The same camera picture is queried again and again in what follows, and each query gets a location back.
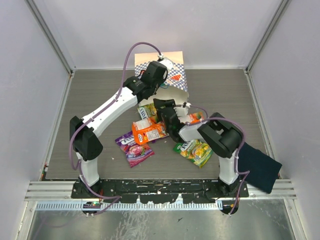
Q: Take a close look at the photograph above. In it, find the dark blue cloth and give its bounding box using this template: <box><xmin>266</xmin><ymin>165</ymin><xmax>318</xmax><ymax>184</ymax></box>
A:
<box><xmin>238</xmin><ymin>142</ymin><xmax>283</xmax><ymax>194</ymax></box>

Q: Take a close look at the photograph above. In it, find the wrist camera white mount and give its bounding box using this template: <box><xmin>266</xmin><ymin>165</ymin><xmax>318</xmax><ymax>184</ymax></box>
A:
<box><xmin>173</xmin><ymin>102</ymin><xmax>192</xmax><ymax>123</ymax></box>
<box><xmin>157</xmin><ymin>53</ymin><xmax>174</xmax><ymax>74</ymax></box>

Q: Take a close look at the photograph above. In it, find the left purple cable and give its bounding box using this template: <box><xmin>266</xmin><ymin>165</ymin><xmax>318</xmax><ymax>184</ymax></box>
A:
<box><xmin>68</xmin><ymin>41</ymin><xmax>165</xmax><ymax>216</ymax></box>

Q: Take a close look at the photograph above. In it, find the purple Fox's berries candy bag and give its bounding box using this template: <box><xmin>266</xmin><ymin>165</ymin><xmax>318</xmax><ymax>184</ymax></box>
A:
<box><xmin>115</xmin><ymin>131</ymin><xmax>155</xmax><ymax>168</ymax></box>

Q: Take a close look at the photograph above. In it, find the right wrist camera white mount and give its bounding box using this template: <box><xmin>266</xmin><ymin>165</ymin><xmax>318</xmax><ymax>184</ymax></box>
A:
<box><xmin>173</xmin><ymin>102</ymin><xmax>192</xmax><ymax>123</ymax></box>

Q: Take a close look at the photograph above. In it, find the checkered paper bakery bag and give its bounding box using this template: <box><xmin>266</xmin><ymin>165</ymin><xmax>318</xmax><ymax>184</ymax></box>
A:
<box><xmin>134</xmin><ymin>51</ymin><xmax>189</xmax><ymax>106</ymax></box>

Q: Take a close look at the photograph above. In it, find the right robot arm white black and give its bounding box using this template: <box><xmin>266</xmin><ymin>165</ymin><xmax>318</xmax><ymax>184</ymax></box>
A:
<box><xmin>153</xmin><ymin>98</ymin><xmax>244</xmax><ymax>197</ymax></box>

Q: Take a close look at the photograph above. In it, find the orange candy bag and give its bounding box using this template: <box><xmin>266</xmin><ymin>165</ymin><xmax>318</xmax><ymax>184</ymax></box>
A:
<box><xmin>187</xmin><ymin>111</ymin><xmax>204</xmax><ymax>124</ymax></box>

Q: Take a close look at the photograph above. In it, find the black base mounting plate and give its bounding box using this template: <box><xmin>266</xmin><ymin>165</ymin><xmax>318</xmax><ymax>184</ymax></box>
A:
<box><xmin>71</xmin><ymin>178</ymin><xmax>250</xmax><ymax>205</ymax></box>

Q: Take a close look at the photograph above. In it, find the slotted cable duct rail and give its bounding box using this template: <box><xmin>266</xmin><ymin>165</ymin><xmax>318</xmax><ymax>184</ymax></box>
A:
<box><xmin>35</xmin><ymin>200</ymin><xmax>223</xmax><ymax>211</ymax></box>

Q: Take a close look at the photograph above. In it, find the yellow green Fox's candy bag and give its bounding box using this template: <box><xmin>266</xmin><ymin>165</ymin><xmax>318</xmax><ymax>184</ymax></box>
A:
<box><xmin>173</xmin><ymin>139</ymin><xmax>213</xmax><ymax>169</ymax></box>

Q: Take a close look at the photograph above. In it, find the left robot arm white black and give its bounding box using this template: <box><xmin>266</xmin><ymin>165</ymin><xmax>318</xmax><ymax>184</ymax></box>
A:
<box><xmin>69</xmin><ymin>58</ymin><xmax>173</xmax><ymax>198</ymax></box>

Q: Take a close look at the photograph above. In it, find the orange snack packet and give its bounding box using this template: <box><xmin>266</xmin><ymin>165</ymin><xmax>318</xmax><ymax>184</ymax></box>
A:
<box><xmin>132</xmin><ymin>118</ymin><xmax>169</xmax><ymax>145</ymax></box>

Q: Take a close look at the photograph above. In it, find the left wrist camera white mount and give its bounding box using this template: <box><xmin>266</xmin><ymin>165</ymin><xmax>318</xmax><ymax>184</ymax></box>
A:
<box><xmin>157</xmin><ymin>53</ymin><xmax>174</xmax><ymax>74</ymax></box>

